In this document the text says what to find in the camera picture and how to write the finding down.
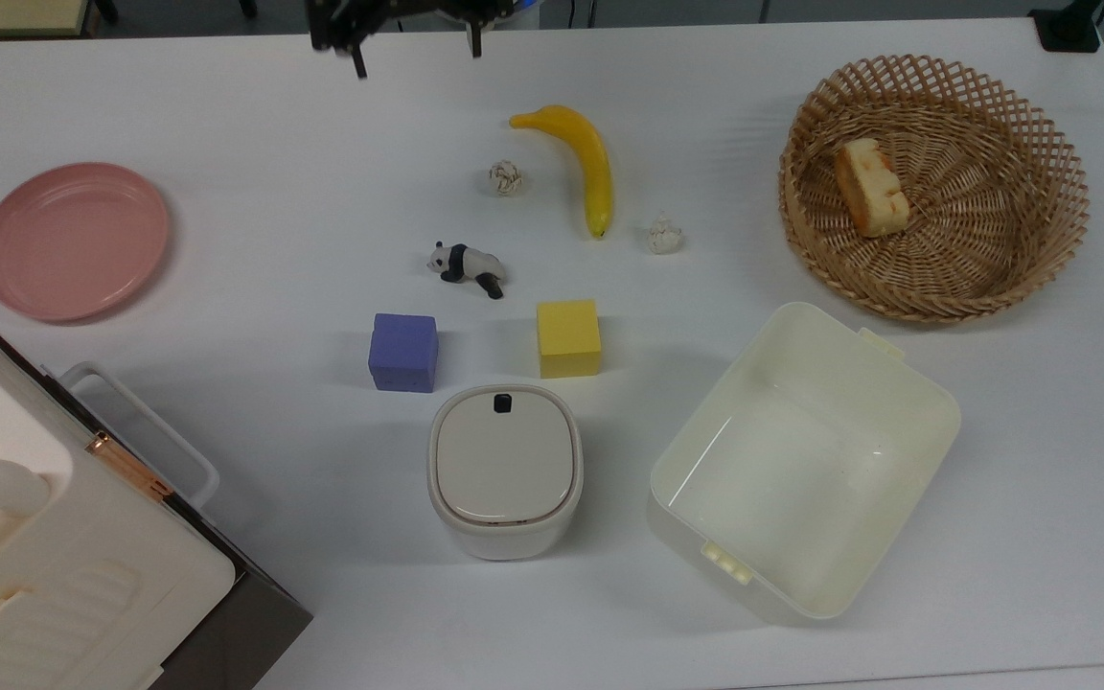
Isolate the cream plastic storage box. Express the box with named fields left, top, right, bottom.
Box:
left=648, top=302, right=962, bottom=626

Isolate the pink plate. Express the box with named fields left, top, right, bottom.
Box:
left=0, top=161, right=172, bottom=324

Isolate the purple foam cube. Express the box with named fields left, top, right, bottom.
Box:
left=367, top=312, right=439, bottom=394

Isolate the yellow foam cube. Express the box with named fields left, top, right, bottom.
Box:
left=537, top=299, right=603, bottom=380

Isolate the yellow banana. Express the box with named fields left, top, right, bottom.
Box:
left=509, top=103, right=613, bottom=240

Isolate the woven wicker basket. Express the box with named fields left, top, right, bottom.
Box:
left=779, top=54, right=1090, bottom=324

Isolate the bread piece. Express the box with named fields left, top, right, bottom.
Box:
left=834, top=137, right=910, bottom=239

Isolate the brown drawer cabinet frame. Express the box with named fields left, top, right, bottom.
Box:
left=0, top=311, right=313, bottom=690

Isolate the wooden side desk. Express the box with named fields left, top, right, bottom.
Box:
left=0, top=0, right=93, bottom=40

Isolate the orange cabinet door handle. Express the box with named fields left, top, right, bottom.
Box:
left=85, top=431, right=175, bottom=500

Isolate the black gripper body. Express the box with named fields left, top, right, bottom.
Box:
left=308, top=0, right=519, bottom=55

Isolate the cream lidded trash can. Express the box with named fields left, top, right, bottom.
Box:
left=427, top=383, right=585, bottom=562

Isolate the panda figurine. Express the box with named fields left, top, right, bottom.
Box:
left=426, top=241, right=507, bottom=300

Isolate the black stand base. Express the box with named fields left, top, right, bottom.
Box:
left=1029, top=0, right=1104, bottom=54

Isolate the cream plastic cabinet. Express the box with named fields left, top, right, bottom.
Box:
left=0, top=297, right=237, bottom=690

